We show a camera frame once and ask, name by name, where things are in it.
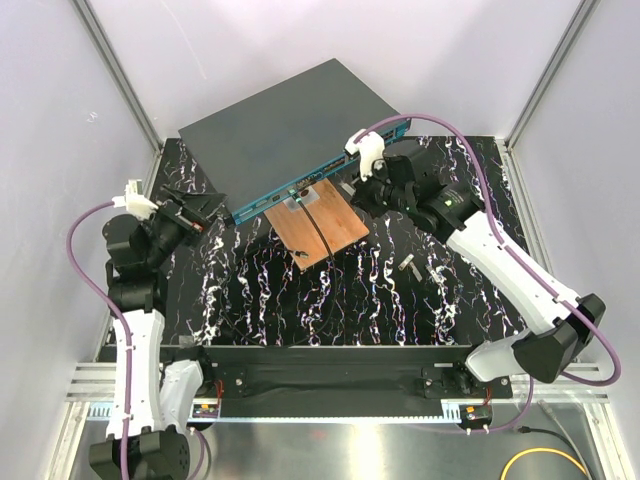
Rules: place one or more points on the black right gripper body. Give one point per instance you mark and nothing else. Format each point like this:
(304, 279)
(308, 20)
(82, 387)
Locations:
(377, 196)

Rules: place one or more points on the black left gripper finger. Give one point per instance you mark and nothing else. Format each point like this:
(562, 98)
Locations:
(168, 195)
(203, 207)

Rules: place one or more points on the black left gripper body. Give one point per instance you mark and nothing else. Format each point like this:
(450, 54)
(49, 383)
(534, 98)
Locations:
(174, 229)

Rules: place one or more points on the silver SFP module plug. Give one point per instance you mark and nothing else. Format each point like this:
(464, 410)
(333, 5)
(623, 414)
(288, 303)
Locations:
(408, 264)
(347, 188)
(435, 275)

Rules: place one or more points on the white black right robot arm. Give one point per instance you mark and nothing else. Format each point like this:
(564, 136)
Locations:
(557, 319)

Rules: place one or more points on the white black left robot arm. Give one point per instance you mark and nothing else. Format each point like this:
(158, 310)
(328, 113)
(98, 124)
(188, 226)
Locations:
(147, 432)

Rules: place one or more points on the wooden board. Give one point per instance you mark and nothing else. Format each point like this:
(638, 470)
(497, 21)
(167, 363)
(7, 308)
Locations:
(336, 219)

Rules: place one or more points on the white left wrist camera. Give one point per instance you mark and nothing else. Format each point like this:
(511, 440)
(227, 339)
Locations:
(134, 202)

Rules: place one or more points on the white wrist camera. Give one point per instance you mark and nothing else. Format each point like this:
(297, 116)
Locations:
(134, 202)
(369, 148)

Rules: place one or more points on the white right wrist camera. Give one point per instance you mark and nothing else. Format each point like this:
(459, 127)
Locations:
(369, 148)

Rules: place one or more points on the dark grey network switch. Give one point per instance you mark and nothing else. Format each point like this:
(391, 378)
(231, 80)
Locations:
(261, 149)

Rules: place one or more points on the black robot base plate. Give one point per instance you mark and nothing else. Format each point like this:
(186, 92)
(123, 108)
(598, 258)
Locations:
(373, 379)

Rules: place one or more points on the white slotted cable duct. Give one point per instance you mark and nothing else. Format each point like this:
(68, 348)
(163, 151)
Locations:
(437, 413)

